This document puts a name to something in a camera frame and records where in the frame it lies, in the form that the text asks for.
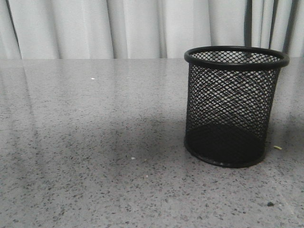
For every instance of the black mesh pen bucket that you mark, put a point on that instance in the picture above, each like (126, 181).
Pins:
(230, 96)

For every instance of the grey-white pleated curtain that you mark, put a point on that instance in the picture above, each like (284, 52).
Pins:
(89, 29)

